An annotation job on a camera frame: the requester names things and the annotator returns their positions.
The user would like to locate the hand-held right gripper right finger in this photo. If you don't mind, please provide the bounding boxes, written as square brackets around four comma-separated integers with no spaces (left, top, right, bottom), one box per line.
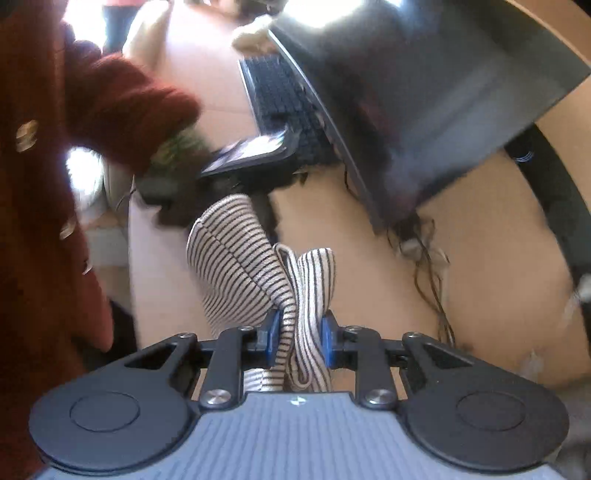
[320,310,468,409]

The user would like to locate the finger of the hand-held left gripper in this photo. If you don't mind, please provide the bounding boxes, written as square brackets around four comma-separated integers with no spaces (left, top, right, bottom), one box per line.
[249,187,279,243]

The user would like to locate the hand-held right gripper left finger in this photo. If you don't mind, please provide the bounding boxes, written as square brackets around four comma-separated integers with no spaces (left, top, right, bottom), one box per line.
[124,308,281,409]

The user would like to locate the grey striped pants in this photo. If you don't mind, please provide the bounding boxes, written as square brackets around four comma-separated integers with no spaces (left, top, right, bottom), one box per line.
[185,194,339,394]

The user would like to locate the person's left forearm red sleeve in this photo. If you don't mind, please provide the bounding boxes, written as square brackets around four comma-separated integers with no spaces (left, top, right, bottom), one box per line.
[58,48,205,177]

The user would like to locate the black keyboard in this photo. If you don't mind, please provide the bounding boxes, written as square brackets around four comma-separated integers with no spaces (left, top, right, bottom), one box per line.
[238,53,348,171]

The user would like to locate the white power strip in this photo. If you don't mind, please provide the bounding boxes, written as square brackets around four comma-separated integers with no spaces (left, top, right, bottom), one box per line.
[400,237,451,269]

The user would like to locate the pale fluffy thing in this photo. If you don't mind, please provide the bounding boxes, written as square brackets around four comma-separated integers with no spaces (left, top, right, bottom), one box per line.
[230,15,280,52]

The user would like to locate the black curved monitor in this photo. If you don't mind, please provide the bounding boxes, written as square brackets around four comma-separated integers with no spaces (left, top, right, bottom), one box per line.
[267,0,591,237]

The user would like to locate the person's red sweater torso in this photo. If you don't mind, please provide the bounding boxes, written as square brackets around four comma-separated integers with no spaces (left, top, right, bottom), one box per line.
[0,0,116,478]

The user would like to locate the bundle of black cables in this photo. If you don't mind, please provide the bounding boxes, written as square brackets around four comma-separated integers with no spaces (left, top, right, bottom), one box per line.
[342,166,460,349]

